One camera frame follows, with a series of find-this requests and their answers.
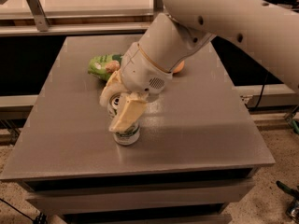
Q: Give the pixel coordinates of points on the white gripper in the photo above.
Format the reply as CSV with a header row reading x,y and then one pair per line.
x,y
140,71

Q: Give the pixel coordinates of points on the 7up soda can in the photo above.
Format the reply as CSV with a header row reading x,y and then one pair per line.
x,y
126,132

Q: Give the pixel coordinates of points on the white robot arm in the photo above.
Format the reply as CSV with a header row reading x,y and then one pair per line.
x,y
267,33

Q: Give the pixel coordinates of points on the green snack chip bag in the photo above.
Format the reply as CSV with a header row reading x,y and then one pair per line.
x,y
104,66

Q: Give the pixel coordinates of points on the orange ball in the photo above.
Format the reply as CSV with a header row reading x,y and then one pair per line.
x,y
179,67

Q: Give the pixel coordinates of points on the grey drawer cabinet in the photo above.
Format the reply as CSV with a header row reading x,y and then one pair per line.
x,y
195,150

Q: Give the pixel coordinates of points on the green black tool on floor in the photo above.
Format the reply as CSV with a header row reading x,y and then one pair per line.
x,y
292,210

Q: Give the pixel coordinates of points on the left metal railing bracket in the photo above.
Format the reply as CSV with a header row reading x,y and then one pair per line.
x,y
41,21

